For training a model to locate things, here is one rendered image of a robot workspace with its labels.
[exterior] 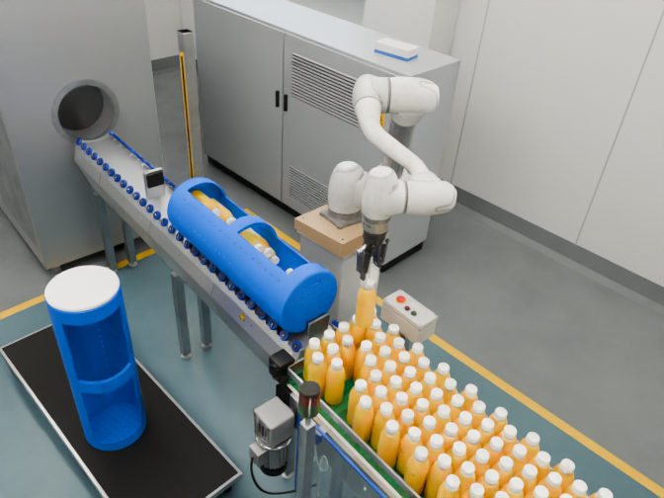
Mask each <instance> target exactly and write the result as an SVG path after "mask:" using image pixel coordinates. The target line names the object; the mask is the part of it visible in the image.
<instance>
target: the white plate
mask: <svg viewBox="0 0 664 498"><path fill-rule="evenodd" d="M119 286H120V281H119V278H118V276H117V275H116V274H115V273H114V272H113V271H111V270H109V269H107V268H104V267H100V266H81V267H76V268H73V269H69V270H67V271H65V272H62V273H61V274H59V275H57V276H56V277H55V278H53V279H52V280H51V281H50V282H49V283H48V285H47V286H46V288H45V292H44V296H45V299H46V301H47V302H48V304H50V305H51V306H52V307H54V308H56V309H59V310H63V311H74V312H75V311H84V310H89V309H92V308H95V307H98V306H100V305H102V304H104V303H106V302H107V301H109V300H110V299H111V298H112V297H113V296H114V295H115V294H116V293H117V291H118V289H119Z"/></svg>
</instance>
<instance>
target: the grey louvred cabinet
mask: <svg viewBox="0 0 664 498"><path fill-rule="evenodd" d="M193 5H194V19H195V33H196V47H197V61H198V74H199V88H200V102H201V116H202V130H203V144H204V153H205V154H206V155H207V160H208V162H209V163H211V164H212V165H214V166H215V167H217V168H219V169H220V170H222V171H223V172H225V173H226V174H228V175H230V176H231V177H233V178H234V179H236V180H237V181H239V182H240V183H242V184H244V185H245V186H247V187H248V188H250V189H251V190H253V191H255V192H256V193H258V194H259V195H261V196H262V197H264V198H266V199H267V200H269V201H270V202H272V203H273V204H275V205H276V206H278V207H280V208H282V209H283V210H285V211H286V212H288V213H290V214H291V215H293V216H294V217H298V216H300V215H303V214H305V213H307V212H310V211H312V210H314V209H317V208H320V207H323V206H325V205H327V203H328V189H329V181H330V177H331V175H332V172H333V170H334V168H335V167H336V166H337V165H338V164H339V163H341V162H344V161H352V162H355V163H357V164H359V165H360V166H361V167H362V168H363V169H364V171H366V172H370V171H371V169H372V168H374V167H377V166H378V165H379V164H381V163H382V159H383V154H384V152H382V151H381V150H380V149H378V148H377V147H376V146H374V145H373V144H372V143H371V142H370V141H369V140H368V139H367V138H366V136H365V135H364V133H363V131H362V128H361V126H360V123H359V121H358V118H357V116H356V114H355V110H354V107H353V101H352V95H353V89H354V85H355V83H356V81H357V80H358V78H359V77H361V76H362V75H365V74H370V75H374V76H376V77H397V76H406V77H419V78H424V79H427V80H430V81H432V82H434V83H435V84H436V85H437V86H438V87H439V95H440V99H439V106H438V108H437V109H436V110H435V111H434V112H433V113H432V114H430V115H425V116H424V117H423V118H422V119H421V120H420V122H418V123H416V126H415V129H414V133H413V137H412V141H411V144H410V147H409V150H410V151H411V152H412V153H413V154H415V155H416V156H417V157H418V158H419V159H420V160H421V161H422V162H423V163H424V164H425V165H426V167H427V168H428V170H429V171H430V172H432V173H434V174H435V175H436V176H437V177H439V171H440V166H441V161H442V156H443V151H444V146H445V140H446V135H447V130H448V125H449V120H450V115H451V109H452V104H453V99H454V94H455V89H456V84H457V75H458V70H459V65H460V60H459V59H456V58H453V57H450V56H447V55H445V54H442V53H439V52H436V51H433V50H430V49H427V48H425V47H422V46H419V45H416V44H413V43H410V42H407V41H403V40H400V39H397V38H394V37H391V36H388V35H385V34H382V33H379V32H376V31H373V30H370V29H367V28H365V27H362V26H359V25H356V24H353V23H350V22H347V21H344V20H341V19H338V18H335V17H332V16H329V15H326V14H324V13H321V12H318V11H315V10H312V9H309V8H306V7H303V6H300V5H297V4H294V3H292V2H289V1H287V0H193ZM384 38H388V39H392V40H395V41H399V42H405V43H409V44H412V45H416V46H419V49H418V57H417V59H415V60H413V61H411V62H409V63H404V62H401V61H398V60H394V59H391V58H388V57H384V56H381V55H378V54H374V45H375V42H376V41H379V40H382V39H384ZM430 217H431V216H430V215H414V214H408V213H399V214H394V215H392V216H391V219H390V224H389V229H388V230H389V233H388V237H387V238H388V239H389V242H388V244H387V249H386V254H385V259H384V263H383V264H381V265H382V267H381V268H380V269H379V271H380V272H382V273H383V272H384V271H386V270H388V269H389V268H391V267H393V266H394V265H396V264H398V263H399V262H401V261H402V260H404V259H406V258H407V257H409V256H411V255H412V254H414V253H416V252H417V251H419V250H420V249H422V246H423V241H424V240H426V237H427V232H428V227H429V222H430Z"/></svg>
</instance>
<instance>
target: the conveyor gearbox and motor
mask: <svg viewBox="0 0 664 498"><path fill-rule="evenodd" d="M293 425H294V414H293V413H292V411H291V409H290V408H289V407H288V406H287V405H286V404H284V403H283V402H282V401H281V399H280V398H279V397H278V396H276V397H274V398H272V399H271V400H269V401H267V402H266V403H264V404H262V405H261V406H259V407H257V408H256V409H254V432H255V439H256V442H255V443H253V444H252V445H250V446H249V457H250V458H251V462H250V472H251V476H252V479H253V481H254V483H255V485H256V487H257V488H258V489H259V490H260V491H262V492H264V493H266V494H271V495H280V494H287V493H293V492H296V490H290V491H285V492H268V491H265V490H263V489H262V488H261V487H260V486H259V485H258V484H257V482H256V480H255V477H254V474H253V462H254V463H255V464H256V465H257V467H260V469H261V471H262V472H263V473H264V474H266V475H268V476H278V475H281V474H283V473H284V472H285V471H286V469H287V467H288V457H289V443H290V442H291V438H292V435H293Z"/></svg>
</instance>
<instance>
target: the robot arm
mask: <svg viewBox="0 0 664 498"><path fill-rule="evenodd" d="M439 99H440V95H439V87H438V86H437V85H436V84H435V83H434V82H432V81H430V80H427V79H424V78H419V77H406V76H397V77H376V76H374V75H370V74H365V75H362V76H361V77H359V78H358V80H357V81H356V83H355V85H354V89H353V95H352V101H353V107H354V110H355V114H356V116H357V118H358V121H359V123H360V126H361V128H362V131H363V133H364V135H365V136H366V138H367V139H368V140H369V141H370V142H371V143H372V144H373V145H374V146H376V147H377V148H378V149H380V150H381V151H382V152H384V154H383V159H382V163H381V164H379V165H378V166H377V167H374V168H372V169H371V171H370V172H366V171H364V169H363V168H362V167H361V166H360V165H359V164H357V163H355V162H352V161H344V162H341V163H339V164H338V165H337V166H336V167H335V168H334V170H333V172H332V175H331V177H330V181H329V189H328V203H327V205H328V206H329V208H328V209H326V210H321V211H320V212H319V215H321V216H323V217H325V218H326V219H327V220H329V221H330V222H331V223H333V224H334V225H335V226H336V227H337V228H338V229H344V228H345V227H348V226H351V225H354V224H358V223H362V228H363V229H364V231H363V238H364V243H363V247H362V248H361V249H359V248H358V249H357V250H356V252H357V269H356V271H357V272H359V273H360V274H361V275H360V279H361V281H360V286H362V287H363V288H364V289H366V288H367V286H368V279H369V272H368V268H369V265H370V261H371V257H373V264H371V273H370V279H372V280H373V281H374V283H375V284H376V279H377V273H378V269H380V268H381V267H382V265H381V264H383V263H384V259H385V254H386V249H387V244H388V242H389V239H388V238H386V237H385V236H386V231H387V230H388V229H389V224H390V219H391V216H392V215H394V214H399V213H408V214H414V215H436V214H442V213H446V212H448V211H450V210H451V209H452V208H454V206H455V204H456V200H457V190H456V189H455V187H454V186H453V185H452V184H450V183H448V182H446V181H441V179H439V178H438V177H437V176H436V175H435V174H434V173H432V172H430V171H429V170H428V168H427V167H426V165H425V164H424V163H423V162H422V161H421V160H420V159H419V158H418V157H417V156H416V155H415V154H413V153H412V152H411V151H410V150H409V147H410V144H411V141H412V137H413V133H414V129H415V126H416V123H418V122H420V120H421V119H422V118H423V117H424V116H425V115H430V114H432V113H433V112H434V111H436V109H437V108H438V106H439ZM380 114H390V117H391V121H390V126H389V130H388V133H387V132H386V131H385V130H384V129H383V128H382V127H381V126H380V123H379V121H380ZM405 169H407V170H408V171H409V173H410V174H411V175H410V174H408V173H407V171H406V170H405ZM361 207H363V212H361ZM380 258H381V259H380Z"/></svg>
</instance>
